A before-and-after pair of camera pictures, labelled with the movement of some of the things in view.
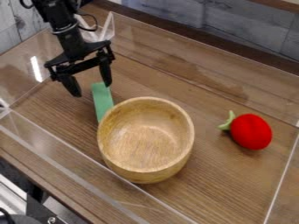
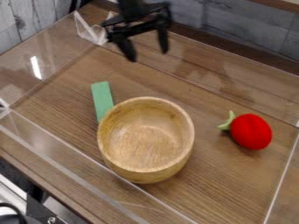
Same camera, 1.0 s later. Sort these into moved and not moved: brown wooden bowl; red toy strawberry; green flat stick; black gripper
Moved: black gripper
Not moved: red toy strawberry; green flat stick; brown wooden bowl
